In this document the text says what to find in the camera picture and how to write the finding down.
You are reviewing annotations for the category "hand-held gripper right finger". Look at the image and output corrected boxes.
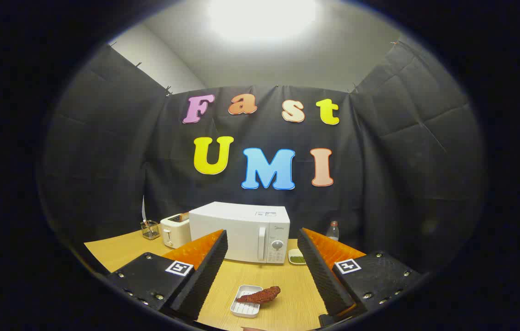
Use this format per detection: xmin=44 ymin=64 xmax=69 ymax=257
xmin=297 ymin=228 xmax=424 ymax=328

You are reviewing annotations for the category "white toaster oven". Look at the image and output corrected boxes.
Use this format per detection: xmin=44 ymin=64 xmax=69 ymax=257
xmin=189 ymin=201 xmax=291 ymax=264

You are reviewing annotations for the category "wire mesh utensil basket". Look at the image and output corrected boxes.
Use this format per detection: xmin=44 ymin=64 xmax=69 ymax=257
xmin=141 ymin=220 xmax=161 ymax=240

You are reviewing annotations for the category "red-brown meat piece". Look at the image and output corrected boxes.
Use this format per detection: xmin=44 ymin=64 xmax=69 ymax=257
xmin=236 ymin=286 xmax=281 ymax=304

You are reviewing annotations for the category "black backdrop cloth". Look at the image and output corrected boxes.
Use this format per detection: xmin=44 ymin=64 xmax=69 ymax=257
xmin=39 ymin=39 xmax=488 ymax=276

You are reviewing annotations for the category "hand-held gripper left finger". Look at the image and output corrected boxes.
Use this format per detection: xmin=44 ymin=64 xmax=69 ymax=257
xmin=106 ymin=229 xmax=228 ymax=322

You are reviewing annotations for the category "small white ribbed tray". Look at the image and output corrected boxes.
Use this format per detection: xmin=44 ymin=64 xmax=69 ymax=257
xmin=230 ymin=285 xmax=264 ymax=319

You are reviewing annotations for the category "cream bread toaster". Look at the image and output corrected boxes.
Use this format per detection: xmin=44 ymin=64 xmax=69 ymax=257
xmin=160 ymin=212 xmax=192 ymax=249

